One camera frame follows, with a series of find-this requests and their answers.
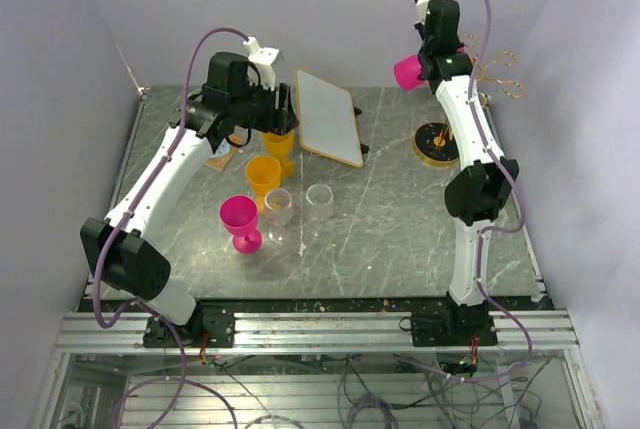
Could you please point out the pink wine glass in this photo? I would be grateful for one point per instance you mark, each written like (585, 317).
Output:
(408, 71)
(240, 216)

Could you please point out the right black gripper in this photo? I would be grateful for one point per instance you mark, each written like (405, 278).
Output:
(420, 27)

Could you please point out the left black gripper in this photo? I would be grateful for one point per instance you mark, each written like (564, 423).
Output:
(280, 120)

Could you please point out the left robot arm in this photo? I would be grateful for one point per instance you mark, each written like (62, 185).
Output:
(241, 91)

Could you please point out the aluminium mounting rail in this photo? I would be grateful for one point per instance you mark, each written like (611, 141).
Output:
(284, 333)

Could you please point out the gold wine glass rack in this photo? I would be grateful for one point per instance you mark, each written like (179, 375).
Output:
(434, 142)

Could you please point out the white board yellow rim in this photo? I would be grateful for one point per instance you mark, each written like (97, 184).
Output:
(327, 120)

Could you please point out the clear wine glass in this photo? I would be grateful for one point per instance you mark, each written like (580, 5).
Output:
(319, 204)
(279, 211)

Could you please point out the orange picture card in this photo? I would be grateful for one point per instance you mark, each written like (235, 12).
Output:
(225, 152)

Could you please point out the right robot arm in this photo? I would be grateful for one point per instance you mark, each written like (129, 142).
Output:
(475, 196)

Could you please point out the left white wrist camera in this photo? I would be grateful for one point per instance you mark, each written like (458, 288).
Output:
(265, 59)

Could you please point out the orange wine glass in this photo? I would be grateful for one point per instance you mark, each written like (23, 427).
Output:
(263, 175)
(280, 147)

